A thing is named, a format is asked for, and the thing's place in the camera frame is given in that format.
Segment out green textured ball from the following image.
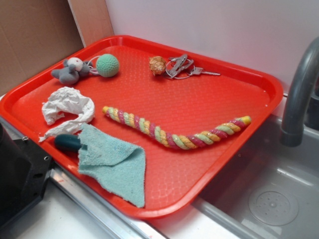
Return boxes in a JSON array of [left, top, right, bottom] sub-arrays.
[[96, 54, 120, 78]]

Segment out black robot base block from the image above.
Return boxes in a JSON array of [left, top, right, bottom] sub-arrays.
[[0, 125, 52, 229]]

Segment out silver key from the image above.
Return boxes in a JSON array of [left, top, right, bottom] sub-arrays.
[[189, 67, 221, 76]]

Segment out brown cardboard panel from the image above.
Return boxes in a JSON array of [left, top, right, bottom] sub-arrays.
[[0, 0, 83, 95]]

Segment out silver carabiner keyring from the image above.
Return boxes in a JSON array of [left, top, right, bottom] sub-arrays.
[[164, 54, 194, 80]]

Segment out red plastic tray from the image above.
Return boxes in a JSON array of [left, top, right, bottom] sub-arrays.
[[0, 35, 285, 220]]

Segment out teal terry cloth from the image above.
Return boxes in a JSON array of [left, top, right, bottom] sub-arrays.
[[78, 124, 146, 208]]

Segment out gray faucet spout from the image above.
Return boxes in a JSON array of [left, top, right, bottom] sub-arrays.
[[280, 38, 319, 147]]

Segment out gray sink basin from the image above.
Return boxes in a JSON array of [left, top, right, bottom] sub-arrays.
[[193, 117, 319, 239]]

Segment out orange seashell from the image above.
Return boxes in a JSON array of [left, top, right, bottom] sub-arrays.
[[149, 56, 166, 76]]

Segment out light wooden board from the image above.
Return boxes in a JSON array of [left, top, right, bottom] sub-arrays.
[[68, 0, 114, 47]]

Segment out crumpled white paper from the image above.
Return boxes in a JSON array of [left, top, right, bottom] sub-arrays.
[[39, 87, 95, 142]]

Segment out gray plush animal toy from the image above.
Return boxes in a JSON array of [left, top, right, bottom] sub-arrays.
[[51, 57, 93, 85]]

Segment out multicolour twisted rope toy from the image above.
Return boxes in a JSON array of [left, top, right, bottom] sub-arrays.
[[102, 106, 252, 150]]

